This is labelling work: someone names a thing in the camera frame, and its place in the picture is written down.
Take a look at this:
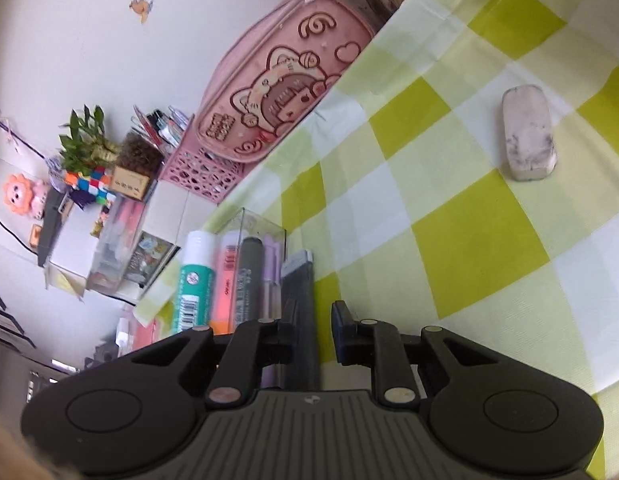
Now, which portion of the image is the orange highlighter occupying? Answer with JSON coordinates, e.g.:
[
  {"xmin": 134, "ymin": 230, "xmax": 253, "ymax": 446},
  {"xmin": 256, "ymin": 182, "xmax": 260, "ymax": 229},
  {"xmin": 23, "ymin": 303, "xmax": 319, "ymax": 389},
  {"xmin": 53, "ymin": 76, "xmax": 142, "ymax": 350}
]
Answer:
[{"xmin": 210, "ymin": 232, "xmax": 243, "ymax": 336}]

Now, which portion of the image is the black cable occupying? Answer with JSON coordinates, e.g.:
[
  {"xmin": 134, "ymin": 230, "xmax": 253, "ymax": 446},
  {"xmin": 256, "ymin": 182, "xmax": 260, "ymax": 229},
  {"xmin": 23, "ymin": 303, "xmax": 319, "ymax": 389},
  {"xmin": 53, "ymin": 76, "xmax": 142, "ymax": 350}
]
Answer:
[{"xmin": 0, "ymin": 207, "xmax": 38, "ymax": 253}]

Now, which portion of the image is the pink perforated pen holder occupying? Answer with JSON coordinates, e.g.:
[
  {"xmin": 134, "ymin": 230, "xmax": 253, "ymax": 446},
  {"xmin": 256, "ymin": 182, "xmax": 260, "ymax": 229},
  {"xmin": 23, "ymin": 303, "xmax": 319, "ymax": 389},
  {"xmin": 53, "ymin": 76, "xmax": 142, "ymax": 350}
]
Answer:
[{"xmin": 157, "ymin": 115, "xmax": 250, "ymax": 206}]

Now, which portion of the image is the clear holder with yellow notes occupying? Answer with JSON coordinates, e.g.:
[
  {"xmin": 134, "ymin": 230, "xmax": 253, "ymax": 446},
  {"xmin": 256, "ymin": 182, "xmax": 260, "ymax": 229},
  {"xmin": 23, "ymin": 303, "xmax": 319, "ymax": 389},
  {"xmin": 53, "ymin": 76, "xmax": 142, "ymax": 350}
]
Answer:
[{"xmin": 44, "ymin": 262, "xmax": 88, "ymax": 303}]

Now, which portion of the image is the colourful puzzle cube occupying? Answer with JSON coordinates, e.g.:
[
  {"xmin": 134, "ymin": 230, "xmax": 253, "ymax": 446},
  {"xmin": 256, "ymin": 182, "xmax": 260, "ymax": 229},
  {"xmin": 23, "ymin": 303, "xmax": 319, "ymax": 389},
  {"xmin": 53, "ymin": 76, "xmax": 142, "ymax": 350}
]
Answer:
[{"xmin": 64, "ymin": 165, "xmax": 114, "ymax": 206}]

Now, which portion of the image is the pink folder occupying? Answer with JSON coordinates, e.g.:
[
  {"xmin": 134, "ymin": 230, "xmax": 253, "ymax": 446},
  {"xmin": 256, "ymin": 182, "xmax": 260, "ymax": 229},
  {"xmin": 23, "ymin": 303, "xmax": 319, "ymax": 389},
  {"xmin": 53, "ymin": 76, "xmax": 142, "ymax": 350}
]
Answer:
[{"xmin": 114, "ymin": 305, "xmax": 163, "ymax": 361}]

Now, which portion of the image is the bunch of pens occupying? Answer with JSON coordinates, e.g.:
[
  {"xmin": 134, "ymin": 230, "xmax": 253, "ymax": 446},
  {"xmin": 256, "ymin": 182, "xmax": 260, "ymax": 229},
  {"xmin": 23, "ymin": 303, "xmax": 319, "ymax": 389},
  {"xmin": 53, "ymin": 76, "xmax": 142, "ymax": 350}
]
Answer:
[{"xmin": 132, "ymin": 105, "xmax": 195, "ymax": 153}]

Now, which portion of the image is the purple crystal-top pen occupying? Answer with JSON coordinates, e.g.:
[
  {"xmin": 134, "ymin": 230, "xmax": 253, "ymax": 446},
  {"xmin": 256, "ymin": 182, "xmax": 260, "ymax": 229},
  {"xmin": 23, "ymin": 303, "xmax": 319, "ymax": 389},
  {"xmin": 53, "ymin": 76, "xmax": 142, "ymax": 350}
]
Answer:
[{"xmin": 260, "ymin": 240, "xmax": 285, "ymax": 391}]

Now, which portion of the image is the green checkered tablecloth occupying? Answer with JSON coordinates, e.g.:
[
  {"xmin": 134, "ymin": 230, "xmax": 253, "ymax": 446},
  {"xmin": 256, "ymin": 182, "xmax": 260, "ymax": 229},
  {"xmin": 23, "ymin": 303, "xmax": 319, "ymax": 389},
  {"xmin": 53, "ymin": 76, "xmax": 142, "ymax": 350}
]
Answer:
[{"xmin": 134, "ymin": 0, "xmax": 619, "ymax": 480}]

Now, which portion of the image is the purple pouch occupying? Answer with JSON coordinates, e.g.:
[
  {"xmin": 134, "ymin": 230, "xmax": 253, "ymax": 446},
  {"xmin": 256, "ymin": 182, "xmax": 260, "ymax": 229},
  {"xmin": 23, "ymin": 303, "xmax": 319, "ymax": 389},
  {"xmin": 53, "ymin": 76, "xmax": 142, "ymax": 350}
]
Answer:
[{"xmin": 44, "ymin": 157, "xmax": 70, "ymax": 191}]

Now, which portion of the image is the black lead case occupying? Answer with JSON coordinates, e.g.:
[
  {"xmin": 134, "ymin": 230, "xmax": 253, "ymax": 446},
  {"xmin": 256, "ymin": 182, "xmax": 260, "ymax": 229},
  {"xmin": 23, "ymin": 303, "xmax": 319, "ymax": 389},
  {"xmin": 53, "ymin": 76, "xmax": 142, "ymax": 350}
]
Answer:
[{"xmin": 281, "ymin": 249, "xmax": 320, "ymax": 391}]

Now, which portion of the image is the beaver wall sticker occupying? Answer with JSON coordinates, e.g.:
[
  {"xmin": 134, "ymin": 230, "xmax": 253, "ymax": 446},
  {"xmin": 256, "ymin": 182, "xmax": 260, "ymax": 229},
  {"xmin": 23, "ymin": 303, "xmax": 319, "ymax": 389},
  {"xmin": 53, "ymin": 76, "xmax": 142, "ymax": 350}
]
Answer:
[{"xmin": 128, "ymin": 0, "xmax": 155, "ymax": 23}]

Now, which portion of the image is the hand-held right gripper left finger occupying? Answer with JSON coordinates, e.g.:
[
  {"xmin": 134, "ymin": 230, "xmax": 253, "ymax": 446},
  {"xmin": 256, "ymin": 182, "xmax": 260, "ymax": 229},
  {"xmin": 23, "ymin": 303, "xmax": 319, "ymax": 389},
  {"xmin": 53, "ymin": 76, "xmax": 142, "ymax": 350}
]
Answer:
[{"xmin": 117, "ymin": 300, "xmax": 298, "ymax": 408}]

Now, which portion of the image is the white drawer organizer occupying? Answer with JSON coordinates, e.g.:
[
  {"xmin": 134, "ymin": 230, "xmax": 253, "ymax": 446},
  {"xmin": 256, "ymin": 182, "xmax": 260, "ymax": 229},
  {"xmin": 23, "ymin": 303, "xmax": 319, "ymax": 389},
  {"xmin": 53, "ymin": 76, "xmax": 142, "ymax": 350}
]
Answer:
[{"xmin": 84, "ymin": 180, "xmax": 215, "ymax": 306}]

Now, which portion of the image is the black marker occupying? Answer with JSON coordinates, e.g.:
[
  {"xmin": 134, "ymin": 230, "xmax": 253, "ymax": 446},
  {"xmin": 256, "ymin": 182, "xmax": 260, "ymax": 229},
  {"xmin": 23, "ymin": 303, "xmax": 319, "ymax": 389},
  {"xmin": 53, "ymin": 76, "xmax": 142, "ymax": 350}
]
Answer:
[{"xmin": 234, "ymin": 236, "xmax": 264, "ymax": 323}]

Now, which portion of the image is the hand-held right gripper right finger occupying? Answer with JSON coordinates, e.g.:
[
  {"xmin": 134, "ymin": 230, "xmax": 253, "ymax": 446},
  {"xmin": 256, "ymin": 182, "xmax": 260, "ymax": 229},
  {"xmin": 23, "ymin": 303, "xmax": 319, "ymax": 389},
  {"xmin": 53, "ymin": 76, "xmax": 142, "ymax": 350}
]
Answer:
[{"xmin": 332, "ymin": 300, "xmax": 533, "ymax": 408}]

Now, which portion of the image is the black flat box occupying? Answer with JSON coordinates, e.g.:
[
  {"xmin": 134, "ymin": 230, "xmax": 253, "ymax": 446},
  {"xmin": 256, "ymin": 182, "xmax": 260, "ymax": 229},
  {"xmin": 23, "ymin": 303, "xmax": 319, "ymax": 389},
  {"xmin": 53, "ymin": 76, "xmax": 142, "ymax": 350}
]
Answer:
[{"xmin": 36, "ymin": 187, "xmax": 73, "ymax": 268}]

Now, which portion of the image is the clear plastic organizer box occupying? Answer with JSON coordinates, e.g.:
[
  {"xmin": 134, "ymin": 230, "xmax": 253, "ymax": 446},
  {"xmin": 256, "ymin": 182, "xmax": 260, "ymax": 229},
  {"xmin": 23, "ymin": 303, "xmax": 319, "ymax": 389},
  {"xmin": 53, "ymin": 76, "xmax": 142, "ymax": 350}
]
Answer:
[{"xmin": 170, "ymin": 207, "xmax": 290, "ymax": 391}]

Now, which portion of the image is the green bamboo plant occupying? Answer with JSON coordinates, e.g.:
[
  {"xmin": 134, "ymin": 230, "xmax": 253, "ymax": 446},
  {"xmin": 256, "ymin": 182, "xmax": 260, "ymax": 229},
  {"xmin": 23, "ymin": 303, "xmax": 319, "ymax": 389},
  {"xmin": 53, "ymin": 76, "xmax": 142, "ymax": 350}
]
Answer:
[{"xmin": 58, "ymin": 105, "xmax": 118, "ymax": 173}]

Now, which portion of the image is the pink ribbon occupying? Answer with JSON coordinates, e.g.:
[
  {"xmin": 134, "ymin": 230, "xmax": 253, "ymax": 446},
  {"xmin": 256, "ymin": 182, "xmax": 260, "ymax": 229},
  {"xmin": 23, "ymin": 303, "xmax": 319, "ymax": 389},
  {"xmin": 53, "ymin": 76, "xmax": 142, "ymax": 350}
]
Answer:
[{"xmin": 0, "ymin": 110, "xmax": 25, "ymax": 156}]

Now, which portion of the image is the pink cartoon pencil case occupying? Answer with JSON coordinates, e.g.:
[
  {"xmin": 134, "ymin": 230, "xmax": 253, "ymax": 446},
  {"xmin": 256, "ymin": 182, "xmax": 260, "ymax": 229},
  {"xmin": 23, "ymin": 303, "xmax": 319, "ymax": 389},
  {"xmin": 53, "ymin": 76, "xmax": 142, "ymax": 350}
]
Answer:
[{"xmin": 194, "ymin": 0, "xmax": 375, "ymax": 163}]

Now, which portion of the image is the green and white glue stick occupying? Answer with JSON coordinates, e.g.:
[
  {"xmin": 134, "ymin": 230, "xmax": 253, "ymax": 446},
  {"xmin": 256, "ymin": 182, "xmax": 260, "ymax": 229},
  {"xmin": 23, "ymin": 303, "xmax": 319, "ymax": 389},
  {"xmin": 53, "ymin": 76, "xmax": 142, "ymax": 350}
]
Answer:
[{"xmin": 172, "ymin": 230, "xmax": 225, "ymax": 336}]

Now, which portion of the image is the white eraser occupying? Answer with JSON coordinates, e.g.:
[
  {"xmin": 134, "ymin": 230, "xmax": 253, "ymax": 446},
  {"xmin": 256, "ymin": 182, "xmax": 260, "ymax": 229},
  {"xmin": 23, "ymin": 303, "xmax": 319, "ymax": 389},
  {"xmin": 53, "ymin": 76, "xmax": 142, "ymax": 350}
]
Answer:
[{"xmin": 501, "ymin": 86, "xmax": 559, "ymax": 182}]

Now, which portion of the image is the wooden framed sign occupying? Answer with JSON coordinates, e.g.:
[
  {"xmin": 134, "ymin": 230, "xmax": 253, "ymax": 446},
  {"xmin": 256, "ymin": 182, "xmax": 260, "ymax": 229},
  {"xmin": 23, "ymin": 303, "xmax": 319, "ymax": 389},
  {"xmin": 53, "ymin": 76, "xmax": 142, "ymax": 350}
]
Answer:
[{"xmin": 108, "ymin": 162, "xmax": 153, "ymax": 201}]

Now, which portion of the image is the white box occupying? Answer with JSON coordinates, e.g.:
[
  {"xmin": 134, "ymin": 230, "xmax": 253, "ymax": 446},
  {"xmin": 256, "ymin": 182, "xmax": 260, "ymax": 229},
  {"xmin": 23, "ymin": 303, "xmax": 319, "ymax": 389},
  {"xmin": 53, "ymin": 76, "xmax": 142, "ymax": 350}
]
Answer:
[{"xmin": 47, "ymin": 205, "xmax": 110, "ymax": 278}]

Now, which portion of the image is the glass plant vase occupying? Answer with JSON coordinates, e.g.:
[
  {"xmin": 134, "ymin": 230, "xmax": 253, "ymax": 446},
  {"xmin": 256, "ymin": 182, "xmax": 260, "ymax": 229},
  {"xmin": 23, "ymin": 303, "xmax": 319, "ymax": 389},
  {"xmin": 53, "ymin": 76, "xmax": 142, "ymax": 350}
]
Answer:
[{"xmin": 117, "ymin": 132, "xmax": 165, "ymax": 173}]

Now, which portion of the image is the pink lion toy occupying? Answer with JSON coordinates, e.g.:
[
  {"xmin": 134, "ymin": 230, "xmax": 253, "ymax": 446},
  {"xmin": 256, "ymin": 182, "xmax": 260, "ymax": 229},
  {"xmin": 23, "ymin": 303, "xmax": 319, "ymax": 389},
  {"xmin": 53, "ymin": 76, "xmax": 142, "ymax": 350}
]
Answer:
[{"xmin": 2, "ymin": 172, "xmax": 50, "ymax": 221}]

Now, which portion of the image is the clear lidded storage box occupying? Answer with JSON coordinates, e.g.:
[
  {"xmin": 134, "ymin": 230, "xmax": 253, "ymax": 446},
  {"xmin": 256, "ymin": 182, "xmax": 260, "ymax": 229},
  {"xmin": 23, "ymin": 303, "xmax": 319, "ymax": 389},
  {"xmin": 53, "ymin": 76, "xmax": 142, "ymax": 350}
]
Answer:
[{"xmin": 84, "ymin": 195, "xmax": 150, "ymax": 291}]

